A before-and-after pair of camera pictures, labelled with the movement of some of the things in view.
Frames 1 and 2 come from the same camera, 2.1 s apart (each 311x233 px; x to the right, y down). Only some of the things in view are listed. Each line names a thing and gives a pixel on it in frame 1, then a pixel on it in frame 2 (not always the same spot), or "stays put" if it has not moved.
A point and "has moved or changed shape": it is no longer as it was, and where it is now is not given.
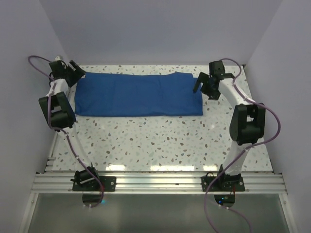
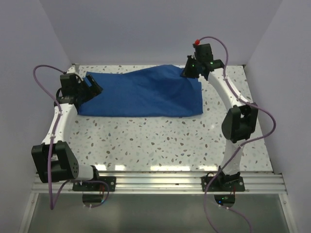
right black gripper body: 206,88 to 192,69
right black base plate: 228,183 stays put
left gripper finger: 78,73 to 89,87
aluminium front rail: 160,183 stays put
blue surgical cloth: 110,94 has moved or changed shape
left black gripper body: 69,72 to 77,90
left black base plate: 108,184 stays put
